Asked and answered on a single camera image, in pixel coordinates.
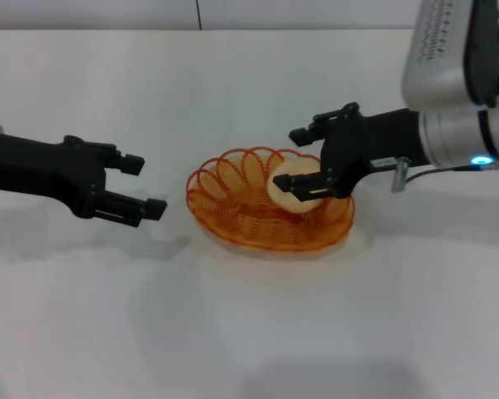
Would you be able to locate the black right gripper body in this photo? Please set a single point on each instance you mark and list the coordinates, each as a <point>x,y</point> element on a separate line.
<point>366,141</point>

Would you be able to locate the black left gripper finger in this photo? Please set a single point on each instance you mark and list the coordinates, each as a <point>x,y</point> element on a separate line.
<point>120,208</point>
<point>131,165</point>

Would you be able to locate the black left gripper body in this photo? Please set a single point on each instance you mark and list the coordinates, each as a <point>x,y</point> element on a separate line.
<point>37,170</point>

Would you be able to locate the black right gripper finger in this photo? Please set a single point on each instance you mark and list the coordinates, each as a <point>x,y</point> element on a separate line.
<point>303,185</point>
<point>303,135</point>

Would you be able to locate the round pale bread bun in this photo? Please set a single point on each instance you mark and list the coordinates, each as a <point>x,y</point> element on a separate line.
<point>291,166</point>

